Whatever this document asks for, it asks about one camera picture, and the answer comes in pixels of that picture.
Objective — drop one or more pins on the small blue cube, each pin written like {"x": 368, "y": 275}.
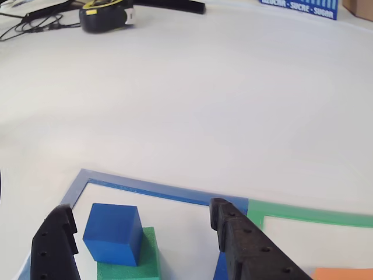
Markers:
{"x": 112, "y": 230}

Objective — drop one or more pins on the orange square block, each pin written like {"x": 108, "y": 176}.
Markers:
{"x": 344, "y": 274}

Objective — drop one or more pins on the green square block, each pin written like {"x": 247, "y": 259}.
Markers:
{"x": 148, "y": 262}

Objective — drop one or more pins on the black and yellow tape measure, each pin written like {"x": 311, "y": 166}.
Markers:
{"x": 105, "y": 17}

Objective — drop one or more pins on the blue and white sugar box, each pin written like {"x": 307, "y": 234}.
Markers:
{"x": 300, "y": 8}

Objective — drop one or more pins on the small brown cardboard box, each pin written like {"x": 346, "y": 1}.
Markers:
{"x": 360, "y": 7}

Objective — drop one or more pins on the green square frame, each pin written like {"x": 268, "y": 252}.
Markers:
{"x": 306, "y": 214}

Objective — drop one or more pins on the blue square frame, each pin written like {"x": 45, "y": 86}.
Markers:
{"x": 145, "y": 188}

